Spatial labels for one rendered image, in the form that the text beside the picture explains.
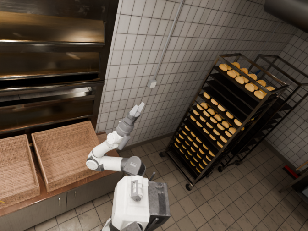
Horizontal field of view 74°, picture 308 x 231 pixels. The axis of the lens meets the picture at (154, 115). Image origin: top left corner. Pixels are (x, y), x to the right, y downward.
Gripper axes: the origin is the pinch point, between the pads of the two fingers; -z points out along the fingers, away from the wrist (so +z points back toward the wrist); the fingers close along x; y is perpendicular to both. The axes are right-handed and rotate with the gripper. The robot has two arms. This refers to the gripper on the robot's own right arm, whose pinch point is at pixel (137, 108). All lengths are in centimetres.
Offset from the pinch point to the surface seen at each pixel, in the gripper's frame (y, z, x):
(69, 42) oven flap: 71, -1, -22
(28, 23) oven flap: 88, -1, -3
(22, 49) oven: 87, 17, -5
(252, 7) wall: -14, -125, -170
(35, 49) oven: 84, 14, -11
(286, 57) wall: -114, -136, -323
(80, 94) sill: 63, 44, -58
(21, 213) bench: 34, 138, -7
